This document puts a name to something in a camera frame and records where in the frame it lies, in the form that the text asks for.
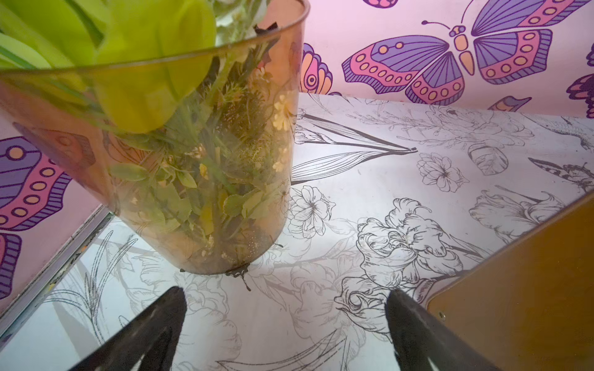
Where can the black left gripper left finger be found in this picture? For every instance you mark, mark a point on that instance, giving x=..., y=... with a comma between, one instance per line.
x=148, y=342

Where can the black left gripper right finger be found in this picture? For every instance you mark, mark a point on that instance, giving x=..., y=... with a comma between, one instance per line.
x=422, y=342

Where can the wooden three-tier shelf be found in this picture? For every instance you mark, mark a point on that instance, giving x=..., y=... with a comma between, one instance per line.
x=530, y=306

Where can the clear vase with plants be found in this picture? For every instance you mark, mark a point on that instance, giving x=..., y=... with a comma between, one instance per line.
x=179, y=116

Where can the aluminium frame rail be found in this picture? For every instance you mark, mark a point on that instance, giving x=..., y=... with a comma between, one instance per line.
x=42, y=282

